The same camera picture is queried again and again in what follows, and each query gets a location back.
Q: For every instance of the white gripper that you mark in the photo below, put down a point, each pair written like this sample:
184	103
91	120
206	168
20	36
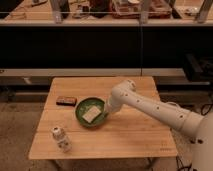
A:
110	106

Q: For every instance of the green ceramic bowl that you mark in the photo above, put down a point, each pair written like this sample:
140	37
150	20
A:
85	105

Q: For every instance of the brown rectangular snack bar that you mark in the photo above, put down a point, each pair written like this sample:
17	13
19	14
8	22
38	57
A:
66	101

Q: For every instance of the long grey shelf bench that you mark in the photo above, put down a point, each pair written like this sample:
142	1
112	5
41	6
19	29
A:
163	76

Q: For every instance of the pale sponge in bowl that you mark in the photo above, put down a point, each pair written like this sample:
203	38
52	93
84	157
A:
91	114

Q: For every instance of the wooden folding table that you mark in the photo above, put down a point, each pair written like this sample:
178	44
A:
126	134

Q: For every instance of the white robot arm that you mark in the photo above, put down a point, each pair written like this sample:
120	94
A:
189	123

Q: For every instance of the black box at right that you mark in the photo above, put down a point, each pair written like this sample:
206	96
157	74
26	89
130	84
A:
198	69

